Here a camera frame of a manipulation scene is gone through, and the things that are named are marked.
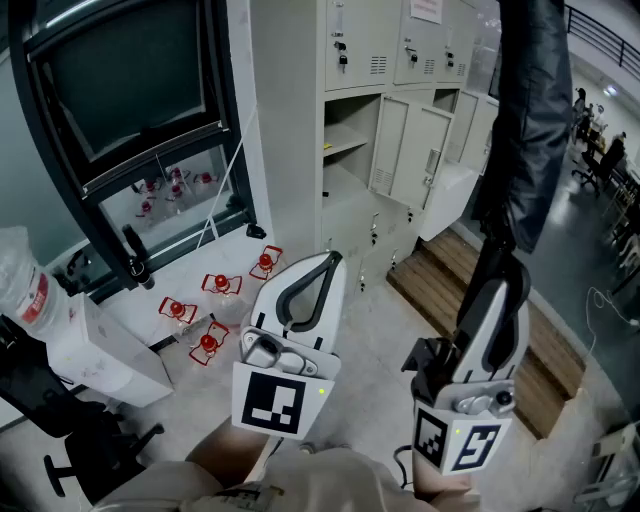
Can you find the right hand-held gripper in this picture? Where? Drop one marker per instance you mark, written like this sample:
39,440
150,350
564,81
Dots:
475,442

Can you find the person's right forearm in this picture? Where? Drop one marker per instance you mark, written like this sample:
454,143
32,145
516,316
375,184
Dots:
440,482

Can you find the person's left forearm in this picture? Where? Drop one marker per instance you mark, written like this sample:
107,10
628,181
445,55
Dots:
227,450

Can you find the black key in lock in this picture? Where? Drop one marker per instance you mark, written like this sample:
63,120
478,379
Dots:
340,46

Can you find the person's beige clothing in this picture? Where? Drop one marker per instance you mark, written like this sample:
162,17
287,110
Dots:
320,480

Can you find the black railing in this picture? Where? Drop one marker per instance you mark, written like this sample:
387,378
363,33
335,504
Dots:
605,37

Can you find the black cylinder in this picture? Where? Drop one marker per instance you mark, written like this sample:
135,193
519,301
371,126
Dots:
142,275

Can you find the white water dispenser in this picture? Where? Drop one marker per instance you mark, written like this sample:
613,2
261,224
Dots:
105,350

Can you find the black window frame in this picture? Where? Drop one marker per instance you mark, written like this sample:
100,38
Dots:
150,147

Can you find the red-capped clear water bottle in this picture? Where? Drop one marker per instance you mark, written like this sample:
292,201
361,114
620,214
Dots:
221,285
266,264
177,311
208,345

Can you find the black office chair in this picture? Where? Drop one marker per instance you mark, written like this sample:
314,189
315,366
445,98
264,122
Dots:
85,440

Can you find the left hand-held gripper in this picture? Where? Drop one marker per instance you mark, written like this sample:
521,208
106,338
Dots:
272,400

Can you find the grey metal locker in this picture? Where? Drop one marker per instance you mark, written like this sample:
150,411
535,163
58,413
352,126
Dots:
290,125

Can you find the black swivel chair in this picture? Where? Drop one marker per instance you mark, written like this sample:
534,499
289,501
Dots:
587,167

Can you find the small black window stopper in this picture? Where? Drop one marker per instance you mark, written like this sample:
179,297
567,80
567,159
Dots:
256,231

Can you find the large clear water jug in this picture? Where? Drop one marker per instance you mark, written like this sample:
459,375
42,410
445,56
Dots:
27,285

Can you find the white paper notice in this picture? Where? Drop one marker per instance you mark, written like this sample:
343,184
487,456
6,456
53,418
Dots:
426,10

